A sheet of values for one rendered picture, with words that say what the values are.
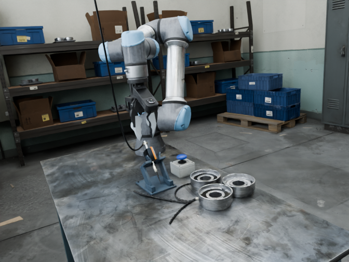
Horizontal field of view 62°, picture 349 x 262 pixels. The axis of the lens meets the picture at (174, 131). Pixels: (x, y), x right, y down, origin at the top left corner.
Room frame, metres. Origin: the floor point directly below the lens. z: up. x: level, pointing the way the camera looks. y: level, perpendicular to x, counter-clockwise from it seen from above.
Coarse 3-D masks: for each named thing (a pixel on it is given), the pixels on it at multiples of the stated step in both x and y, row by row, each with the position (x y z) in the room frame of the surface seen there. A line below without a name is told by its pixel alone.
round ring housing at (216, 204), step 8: (216, 184) 0.86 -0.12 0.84; (200, 192) 0.83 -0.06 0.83; (208, 192) 0.83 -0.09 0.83; (216, 192) 0.83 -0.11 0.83; (232, 192) 0.79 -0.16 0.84; (200, 200) 0.79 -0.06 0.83; (208, 200) 0.76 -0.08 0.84; (216, 200) 0.76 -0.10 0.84; (224, 200) 0.76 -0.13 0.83; (232, 200) 0.79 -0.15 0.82; (208, 208) 0.77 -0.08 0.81; (216, 208) 0.76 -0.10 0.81; (224, 208) 0.77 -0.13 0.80
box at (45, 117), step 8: (40, 96) 4.19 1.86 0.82; (16, 104) 4.00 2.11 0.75; (24, 104) 3.73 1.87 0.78; (32, 104) 3.77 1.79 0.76; (40, 104) 3.83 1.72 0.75; (48, 104) 3.89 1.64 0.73; (24, 112) 3.73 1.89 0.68; (32, 112) 3.78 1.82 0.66; (40, 112) 3.83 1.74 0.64; (48, 112) 3.89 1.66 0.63; (24, 120) 3.72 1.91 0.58; (32, 120) 3.77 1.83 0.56; (40, 120) 3.82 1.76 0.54; (48, 120) 3.88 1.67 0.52; (24, 128) 3.71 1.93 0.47; (32, 128) 3.76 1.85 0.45
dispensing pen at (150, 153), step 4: (144, 144) 1.01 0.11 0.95; (148, 148) 0.99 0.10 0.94; (144, 152) 1.00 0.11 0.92; (148, 152) 0.98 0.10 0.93; (152, 152) 0.98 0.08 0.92; (152, 156) 0.97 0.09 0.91; (152, 160) 0.96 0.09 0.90; (152, 164) 0.97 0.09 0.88; (156, 168) 0.97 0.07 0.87; (156, 172) 0.96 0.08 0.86
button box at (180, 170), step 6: (174, 162) 1.07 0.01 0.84; (180, 162) 1.05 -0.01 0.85; (186, 162) 1.06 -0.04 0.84; (192, 162) 1.05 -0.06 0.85; (174, 168) 1.05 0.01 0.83; (180, 168) 1.02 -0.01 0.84; (186, 168) 1.03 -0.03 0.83; (192, 168) 1.04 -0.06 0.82; (174, 174) 1.05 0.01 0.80; (180, 174) 1.02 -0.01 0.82; (186, 174) 1.03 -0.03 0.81
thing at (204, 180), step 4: (196, 172) 0.98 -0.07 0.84; (200, 172) 0.98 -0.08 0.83; (204, 172) 0.98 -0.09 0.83; (208, 172) 0.98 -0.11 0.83; (212, 172) 0.97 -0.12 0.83; (216, 172) 0.96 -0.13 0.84; (192, 176) 0.96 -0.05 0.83; (200, 176) 0.95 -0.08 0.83; (204, 176) 0.95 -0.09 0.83; (208, 176) 0.95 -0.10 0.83; (212, 176) 0.94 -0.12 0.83; (220, 176) 0.92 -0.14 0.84; (192, 180) 0.91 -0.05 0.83; (196, 180) 0.90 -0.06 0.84; (200, 180) 0.92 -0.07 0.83; (204, 180) 0.91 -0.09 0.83; (208, 180) 0.91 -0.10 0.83; (212, 180) 0.89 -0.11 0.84; (216, 180) 0.89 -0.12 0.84; (220, 180) 0.91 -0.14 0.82; (192, 184) 0.91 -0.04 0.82; (196, 184) 0.90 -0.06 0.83; (200, 184) 0.89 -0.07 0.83; (204, 184) 0.88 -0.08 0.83; (208, 184) 0.88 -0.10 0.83; (196, 188) 0.90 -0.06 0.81
